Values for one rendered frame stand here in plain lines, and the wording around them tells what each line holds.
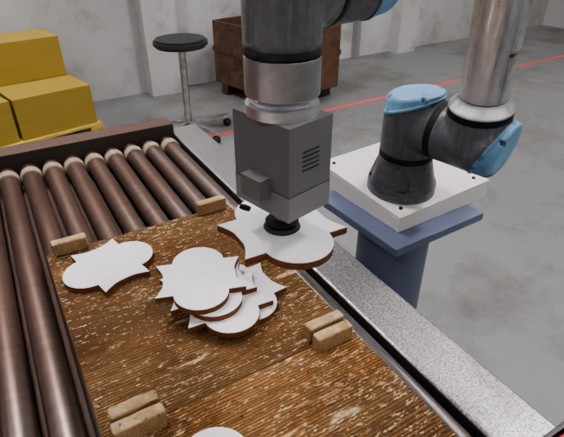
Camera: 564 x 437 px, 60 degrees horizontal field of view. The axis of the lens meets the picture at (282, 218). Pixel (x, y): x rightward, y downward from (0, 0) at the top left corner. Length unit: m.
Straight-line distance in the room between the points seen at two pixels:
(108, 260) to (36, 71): 3.29
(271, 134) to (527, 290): 2.10
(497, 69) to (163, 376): 0.70
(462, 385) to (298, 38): 0.49
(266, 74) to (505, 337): 1.87
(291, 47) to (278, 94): 0.04
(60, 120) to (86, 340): 3.15
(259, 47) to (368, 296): 0.48
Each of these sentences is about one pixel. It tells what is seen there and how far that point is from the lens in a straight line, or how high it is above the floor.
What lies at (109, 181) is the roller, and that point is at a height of 0.92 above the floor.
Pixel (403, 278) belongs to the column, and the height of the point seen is 0.71.
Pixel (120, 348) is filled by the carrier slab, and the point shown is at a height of 0.94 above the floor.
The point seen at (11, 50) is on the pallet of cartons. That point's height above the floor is 0.64.
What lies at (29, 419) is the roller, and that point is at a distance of 0.72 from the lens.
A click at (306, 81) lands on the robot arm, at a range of 0.47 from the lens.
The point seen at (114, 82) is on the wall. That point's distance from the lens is 4.88.
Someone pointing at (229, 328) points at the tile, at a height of 0.96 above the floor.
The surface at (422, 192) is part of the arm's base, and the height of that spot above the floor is 0.94.
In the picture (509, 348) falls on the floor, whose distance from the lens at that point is 2.17.
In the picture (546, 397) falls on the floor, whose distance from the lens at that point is 2.05.
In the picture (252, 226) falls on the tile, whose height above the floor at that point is 1.13.
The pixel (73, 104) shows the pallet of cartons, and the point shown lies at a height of 0.31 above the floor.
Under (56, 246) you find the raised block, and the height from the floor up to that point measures 0.96.
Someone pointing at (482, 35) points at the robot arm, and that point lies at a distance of 0.89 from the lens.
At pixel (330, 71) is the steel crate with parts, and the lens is 4.57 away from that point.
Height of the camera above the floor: 1.44
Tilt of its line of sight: 32 degrees down
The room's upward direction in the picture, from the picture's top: straight up
